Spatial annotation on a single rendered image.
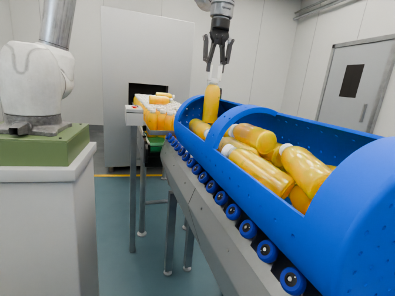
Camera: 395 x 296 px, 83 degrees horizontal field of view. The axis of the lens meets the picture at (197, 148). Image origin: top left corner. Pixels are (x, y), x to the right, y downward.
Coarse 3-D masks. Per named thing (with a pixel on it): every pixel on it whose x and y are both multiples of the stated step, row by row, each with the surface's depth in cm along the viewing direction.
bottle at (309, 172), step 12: (288, 156) 51; (300, 156) 48; (312, 156) 47; (288, 168) 50; (300, 168) 45; (312, 168) 43; (324, 168) 42; (300, 180) 44; (312, 180) 41; (324, 180) 41; (312, 192) 42
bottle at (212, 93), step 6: (210, 84) 94; (216, 84) 94; (210, 90) 93; (216, 90) 93; (204, 96) 97; (210, 96) 94; (216, 96) 94; (204, 102) 96; (210, 102) 94; (216, 102) 95; (204, 108) 97; (210, 108) 95; (216, 108) 96; (204, 114) 97; (210, 114) 96; (216, 114) 97; (204, 120) 98; (210, 120) 97
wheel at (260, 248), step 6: (264, 240) 48; (270, 240) 47; (258, 246) 48; (264, 246) 47; (270, 246) 46; (276, 246) 46; (258, 252) 47; (264, 252) 46; (270, 252) 45; (276, 252) 45; (264, 258) 45; (270, 258) 45
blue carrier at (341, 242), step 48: (192, 144) 80; (336, 144) 55; (384, 144) 31; (240, 192) 49; (336, 192) 30; (384, 192) 26; (288, 240) 36; (336, 240) 28; (384, 240) 29; (336, 288) 29; (384, 288) 33
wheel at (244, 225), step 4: (244, 220) 55; (248, 220) 54; (240, 224) 55; (244, 224) 54; (248, 224) 53; (252, 224) 52; (240, 228) 54; (244, 228) 53; (248, 228) 52; (252, 228) 52; (256, 228) 52; (240, 232) 53; (244, 232) 53; (248, 232) 52; (252, 232) 51; (256, 232) 52; (244, 236) 52; (248, 236) 52; (252, 236) 52
